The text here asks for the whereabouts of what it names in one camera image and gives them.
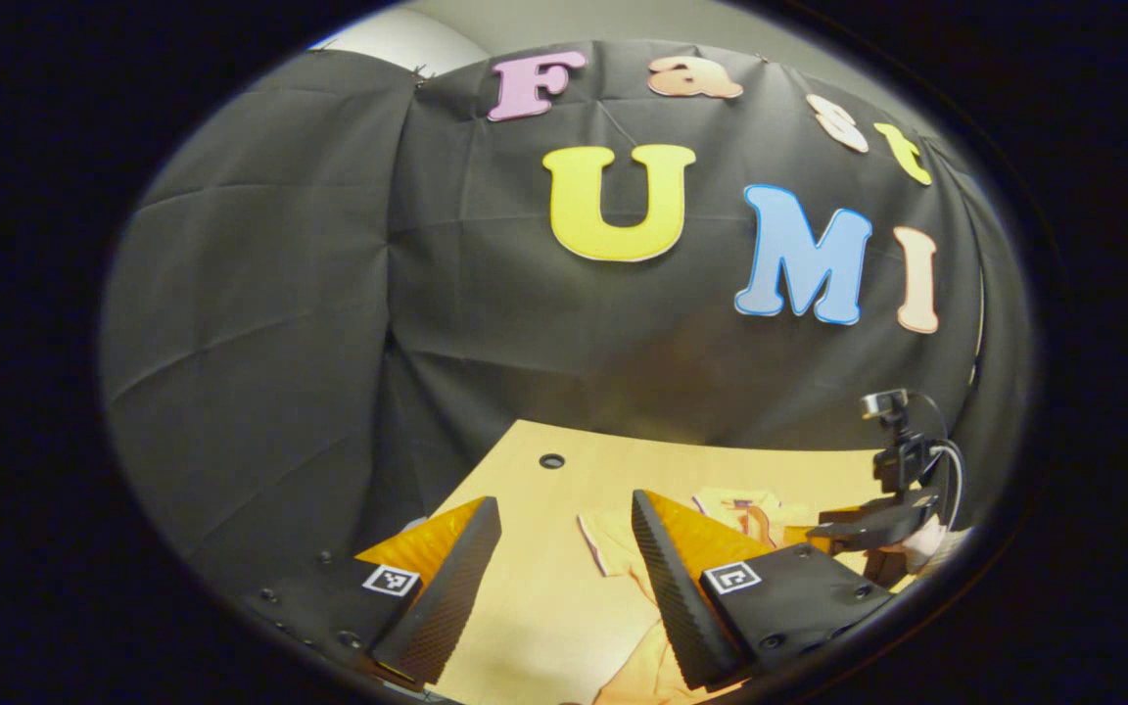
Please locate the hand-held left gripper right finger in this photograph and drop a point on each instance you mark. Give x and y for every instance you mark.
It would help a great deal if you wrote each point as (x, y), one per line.
(677, 597)

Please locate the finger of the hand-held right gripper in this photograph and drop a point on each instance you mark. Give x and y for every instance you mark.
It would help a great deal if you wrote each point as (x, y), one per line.
(877, 524)

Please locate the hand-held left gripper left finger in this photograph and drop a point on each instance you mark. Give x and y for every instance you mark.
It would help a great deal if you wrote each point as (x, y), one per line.
(446, 597)

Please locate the orange T-shirt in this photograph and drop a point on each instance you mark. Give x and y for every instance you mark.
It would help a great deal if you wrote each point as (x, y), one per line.
(613, 539)

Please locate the black table grommet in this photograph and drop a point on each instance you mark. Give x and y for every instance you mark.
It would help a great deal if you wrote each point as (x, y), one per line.
(551, 460)

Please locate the black backdrop cloth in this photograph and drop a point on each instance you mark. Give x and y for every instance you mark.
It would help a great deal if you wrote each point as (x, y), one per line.
(280, 343)

